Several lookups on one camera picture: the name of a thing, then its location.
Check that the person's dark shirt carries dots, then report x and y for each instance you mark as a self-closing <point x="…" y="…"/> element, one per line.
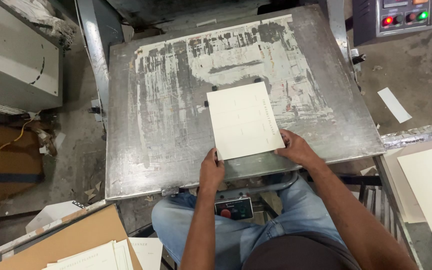
<point x="300" y="253"/>

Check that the white paper strip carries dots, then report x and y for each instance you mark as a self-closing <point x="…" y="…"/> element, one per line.
<point x="394" y="105"/>

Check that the stack of blank cream sheets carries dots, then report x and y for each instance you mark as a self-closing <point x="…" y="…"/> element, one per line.
<point x="426" y="187"/>

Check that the person's blue jeans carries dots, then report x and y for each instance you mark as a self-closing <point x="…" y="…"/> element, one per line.
<point x="246" y="228"/>

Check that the single printed cream sheet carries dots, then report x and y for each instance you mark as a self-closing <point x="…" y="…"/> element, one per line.
<point x="146" y="253"/>

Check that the stack of printed cream sheets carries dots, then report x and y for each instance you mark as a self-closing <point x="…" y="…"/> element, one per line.
<point x="92" y="258"/>

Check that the metal machine frame bar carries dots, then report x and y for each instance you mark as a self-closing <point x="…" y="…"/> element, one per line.
<point x="98" y="52"/>

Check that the metal side table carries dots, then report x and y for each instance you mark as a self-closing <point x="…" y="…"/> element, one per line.
<point x="407" y="180"/>

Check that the cream printed card sheet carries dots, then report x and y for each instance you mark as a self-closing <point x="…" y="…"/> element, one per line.
<point x="244" y="120"/>

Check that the grey control panel with lights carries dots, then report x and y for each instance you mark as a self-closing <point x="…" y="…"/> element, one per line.
<point x="394" y="18"/>

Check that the small black switch box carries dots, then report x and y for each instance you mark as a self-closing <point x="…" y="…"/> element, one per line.
<point x="234" y="208"/>

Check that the person's right hand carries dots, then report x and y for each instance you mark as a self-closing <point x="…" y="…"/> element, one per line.
<point x="294" y="150"/>

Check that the brown cardboard board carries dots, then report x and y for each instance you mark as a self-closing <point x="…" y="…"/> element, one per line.
<point x="69" y="240"/>

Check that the person's left hand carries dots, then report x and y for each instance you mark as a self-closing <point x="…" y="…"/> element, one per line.
<point x="211" y="172"/>

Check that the grey metal cabinet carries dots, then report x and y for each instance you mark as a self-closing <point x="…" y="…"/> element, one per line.
<point x="15" y="60"/>

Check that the worn metal press platen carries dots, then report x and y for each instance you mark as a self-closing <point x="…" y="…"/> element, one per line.
<point x="216" y="105"/>

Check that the brown cardboard box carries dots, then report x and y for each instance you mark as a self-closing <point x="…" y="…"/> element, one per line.
<point x="8" y="165"/>

